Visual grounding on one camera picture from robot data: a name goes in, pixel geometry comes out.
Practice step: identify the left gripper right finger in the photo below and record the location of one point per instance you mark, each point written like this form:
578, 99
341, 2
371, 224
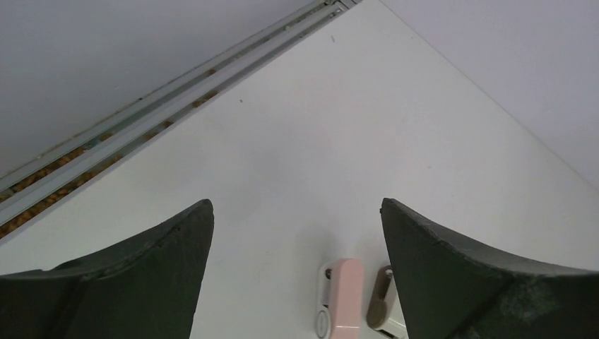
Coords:
452, 286

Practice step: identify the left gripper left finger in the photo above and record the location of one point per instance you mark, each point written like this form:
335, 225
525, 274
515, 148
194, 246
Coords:
146, 286

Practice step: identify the tan stapler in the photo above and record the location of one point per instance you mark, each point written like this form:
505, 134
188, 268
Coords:
384, 314

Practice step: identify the pink stapler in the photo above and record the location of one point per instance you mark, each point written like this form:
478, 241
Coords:
339, 299

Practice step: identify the left aluminium table rail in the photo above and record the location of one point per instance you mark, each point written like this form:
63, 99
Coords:
53, 175

